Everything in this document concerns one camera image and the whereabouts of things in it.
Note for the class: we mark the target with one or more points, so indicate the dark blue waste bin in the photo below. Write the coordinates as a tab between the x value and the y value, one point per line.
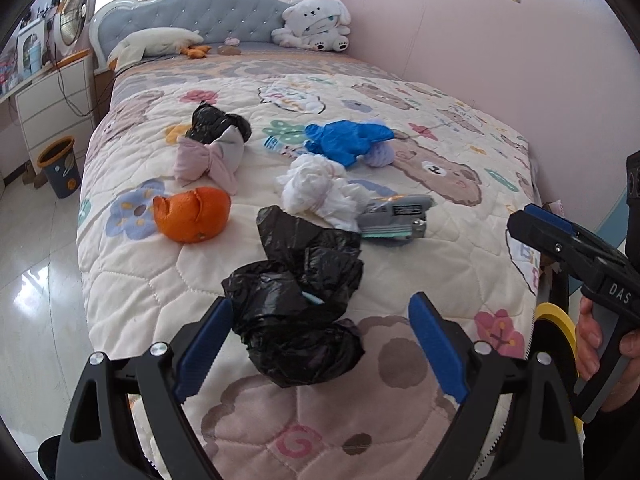
62	175

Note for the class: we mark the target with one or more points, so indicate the white tissue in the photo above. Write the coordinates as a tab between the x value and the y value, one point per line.
320	192

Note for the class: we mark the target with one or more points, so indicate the orange peel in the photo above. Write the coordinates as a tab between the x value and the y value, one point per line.
192	215

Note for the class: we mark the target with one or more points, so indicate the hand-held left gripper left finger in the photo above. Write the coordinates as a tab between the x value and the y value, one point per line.
205	350

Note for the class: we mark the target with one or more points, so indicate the printed quilt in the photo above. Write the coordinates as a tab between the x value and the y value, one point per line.
150	280

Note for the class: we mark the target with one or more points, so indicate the white drawer cabinet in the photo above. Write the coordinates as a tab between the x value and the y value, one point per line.
55	105

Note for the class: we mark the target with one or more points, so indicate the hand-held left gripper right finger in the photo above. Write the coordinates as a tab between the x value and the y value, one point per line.
440	355

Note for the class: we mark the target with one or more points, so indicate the brown cardboard piece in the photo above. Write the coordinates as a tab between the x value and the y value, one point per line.
31	177

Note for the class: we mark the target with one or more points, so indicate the blue tufted bed headboard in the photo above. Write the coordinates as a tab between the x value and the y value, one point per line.
210	15

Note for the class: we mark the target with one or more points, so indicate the white plush goose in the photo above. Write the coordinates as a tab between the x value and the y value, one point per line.
155	42

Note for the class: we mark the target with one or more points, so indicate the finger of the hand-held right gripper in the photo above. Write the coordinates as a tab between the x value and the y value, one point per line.
535	237
550	217

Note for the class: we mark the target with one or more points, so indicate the round desk fan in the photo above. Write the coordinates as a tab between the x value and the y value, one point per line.
74	15

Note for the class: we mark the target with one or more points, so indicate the yellow tape roll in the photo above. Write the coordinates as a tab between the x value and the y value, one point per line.
552	315

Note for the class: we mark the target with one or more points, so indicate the pink grey cloth bow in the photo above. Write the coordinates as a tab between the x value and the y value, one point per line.
200	160

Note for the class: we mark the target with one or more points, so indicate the small pink toy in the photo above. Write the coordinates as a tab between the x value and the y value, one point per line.
231	40

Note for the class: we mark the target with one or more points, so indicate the grey snack packet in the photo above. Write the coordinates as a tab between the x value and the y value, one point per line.
395	215

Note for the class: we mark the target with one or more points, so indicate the large black garbage bag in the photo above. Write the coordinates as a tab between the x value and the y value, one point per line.
295	310

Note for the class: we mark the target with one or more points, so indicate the person's right hand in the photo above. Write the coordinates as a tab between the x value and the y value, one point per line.
587	340

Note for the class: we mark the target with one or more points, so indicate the white plush dog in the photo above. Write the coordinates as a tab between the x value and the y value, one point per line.
312	22

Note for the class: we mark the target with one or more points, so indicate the blue rubber glove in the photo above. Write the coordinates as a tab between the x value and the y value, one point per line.
345	142

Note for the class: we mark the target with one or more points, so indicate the patterned bed sheet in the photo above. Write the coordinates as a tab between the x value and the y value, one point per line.
200	67

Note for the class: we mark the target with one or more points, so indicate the small black plastic bag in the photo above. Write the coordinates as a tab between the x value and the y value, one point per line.
215	122

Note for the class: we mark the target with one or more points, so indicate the brown oval toy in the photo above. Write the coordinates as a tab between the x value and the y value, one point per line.
230	50

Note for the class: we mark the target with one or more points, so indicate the white desktop organizer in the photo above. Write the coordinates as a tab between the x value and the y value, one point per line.
24	42

